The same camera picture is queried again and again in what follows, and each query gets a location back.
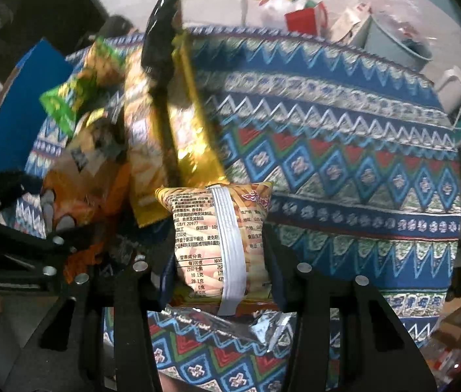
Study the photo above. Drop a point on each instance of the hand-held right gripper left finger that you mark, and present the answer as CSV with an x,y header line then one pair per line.
x,y
166,281

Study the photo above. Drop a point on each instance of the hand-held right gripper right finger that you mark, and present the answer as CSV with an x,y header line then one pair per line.
x,y
273,265

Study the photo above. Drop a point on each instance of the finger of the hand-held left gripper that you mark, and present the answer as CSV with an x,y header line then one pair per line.
x,y
30,232
22,275

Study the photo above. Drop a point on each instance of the orange snack packet white seam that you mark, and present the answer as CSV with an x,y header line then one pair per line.
x,y
201,245

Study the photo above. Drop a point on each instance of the silver foil snack packet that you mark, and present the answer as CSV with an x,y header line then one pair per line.
x,y
250,326

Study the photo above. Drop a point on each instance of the long yellow snack packet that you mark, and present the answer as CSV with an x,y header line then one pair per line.
x,y
191,130

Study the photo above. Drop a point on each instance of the orange crumpled snack packet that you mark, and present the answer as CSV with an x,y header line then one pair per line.
x,y
87,196

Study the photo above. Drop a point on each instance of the patterned blue tablecloth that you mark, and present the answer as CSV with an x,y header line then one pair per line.
x,y
336,163

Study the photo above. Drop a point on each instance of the blue box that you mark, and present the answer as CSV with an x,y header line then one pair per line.
x,y
18,106

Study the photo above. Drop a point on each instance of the green snack packet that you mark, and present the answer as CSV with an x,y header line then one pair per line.
x,y
79,90

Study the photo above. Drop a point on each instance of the black glossy snack packet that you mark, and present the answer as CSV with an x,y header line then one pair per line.
x,y
164,28

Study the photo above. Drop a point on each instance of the red and white box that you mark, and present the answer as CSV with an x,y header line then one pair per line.
x,y
306,18

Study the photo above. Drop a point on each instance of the grey bucket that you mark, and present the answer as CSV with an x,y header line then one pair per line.
x,y
397,45

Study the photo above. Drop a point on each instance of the white paper carton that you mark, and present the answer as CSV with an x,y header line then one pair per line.
x,y
351,20

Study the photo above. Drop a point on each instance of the white plastic bag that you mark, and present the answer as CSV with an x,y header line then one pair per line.
x,y
279,4

